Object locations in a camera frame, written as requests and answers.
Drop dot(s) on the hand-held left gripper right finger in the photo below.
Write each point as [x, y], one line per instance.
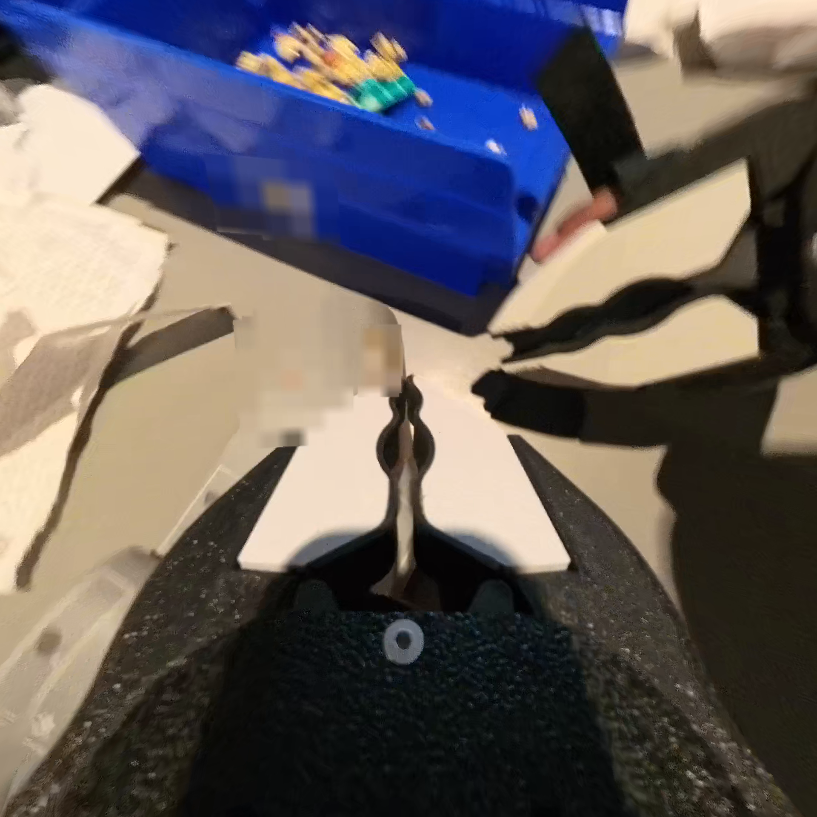
[485, 504]

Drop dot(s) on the person's right hand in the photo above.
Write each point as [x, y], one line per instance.
[577, 226]

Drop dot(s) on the small tan brick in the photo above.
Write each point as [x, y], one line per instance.
[496, 148]
[421, 122]
[526, 118]

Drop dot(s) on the patterned white paper bag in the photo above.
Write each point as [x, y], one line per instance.
[70, 268]

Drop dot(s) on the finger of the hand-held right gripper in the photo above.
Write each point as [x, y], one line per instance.
[638, 249]
[689, 344]

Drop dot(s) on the grey instruction booklet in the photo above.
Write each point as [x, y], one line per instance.
[179, 447]

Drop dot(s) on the green brick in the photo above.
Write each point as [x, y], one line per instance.
[383, 96]

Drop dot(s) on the blue plastic bin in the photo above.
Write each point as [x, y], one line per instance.
[383, 166]

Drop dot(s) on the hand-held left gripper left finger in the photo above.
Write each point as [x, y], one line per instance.
[300, 510]

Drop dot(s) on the pile of yellow bricks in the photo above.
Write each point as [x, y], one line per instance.
[319, 64]

